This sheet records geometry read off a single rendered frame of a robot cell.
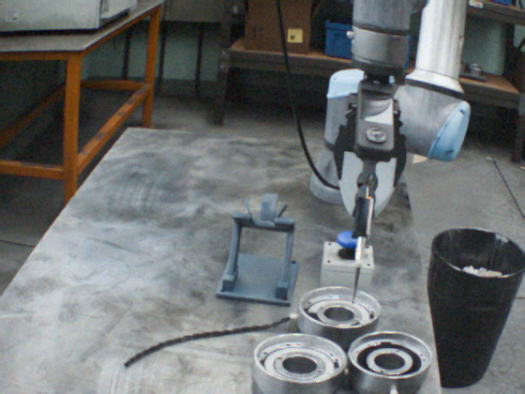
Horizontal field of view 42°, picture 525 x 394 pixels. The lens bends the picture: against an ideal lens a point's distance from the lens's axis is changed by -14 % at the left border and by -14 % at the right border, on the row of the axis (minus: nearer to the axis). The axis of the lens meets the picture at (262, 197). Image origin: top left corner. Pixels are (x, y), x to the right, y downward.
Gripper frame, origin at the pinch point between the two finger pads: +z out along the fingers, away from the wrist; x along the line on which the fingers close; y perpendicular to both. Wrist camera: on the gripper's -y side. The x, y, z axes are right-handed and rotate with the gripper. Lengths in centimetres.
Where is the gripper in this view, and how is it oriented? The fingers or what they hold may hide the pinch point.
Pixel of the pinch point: (364, 210)
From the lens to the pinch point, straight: 100.7
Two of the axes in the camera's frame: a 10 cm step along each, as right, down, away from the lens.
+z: -0.8, 9.2, 3.8
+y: 1.3, -3.7, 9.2
